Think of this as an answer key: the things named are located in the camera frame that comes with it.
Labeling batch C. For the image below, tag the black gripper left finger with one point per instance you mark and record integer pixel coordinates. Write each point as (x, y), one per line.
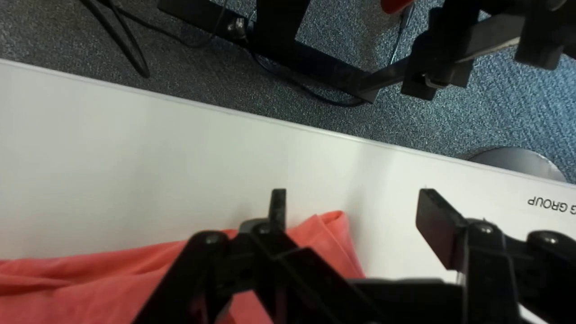
(293, 283)

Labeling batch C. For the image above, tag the black tripod stand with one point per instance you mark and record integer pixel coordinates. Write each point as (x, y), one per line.
(305, 46)

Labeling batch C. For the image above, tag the peach printed shirt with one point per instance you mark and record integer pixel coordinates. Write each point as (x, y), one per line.
(113, 287)

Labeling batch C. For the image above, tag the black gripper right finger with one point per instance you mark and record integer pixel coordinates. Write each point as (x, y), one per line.
(502, 274)

